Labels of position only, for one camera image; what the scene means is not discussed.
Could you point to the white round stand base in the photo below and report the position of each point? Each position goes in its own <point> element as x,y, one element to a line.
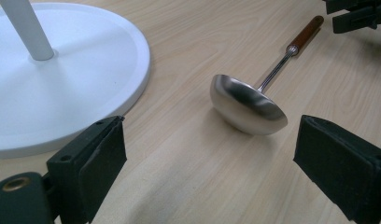
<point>70,77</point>

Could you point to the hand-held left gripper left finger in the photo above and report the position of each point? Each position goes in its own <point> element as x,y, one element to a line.
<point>86,168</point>

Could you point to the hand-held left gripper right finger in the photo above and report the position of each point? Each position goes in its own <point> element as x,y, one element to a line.
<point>341,161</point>

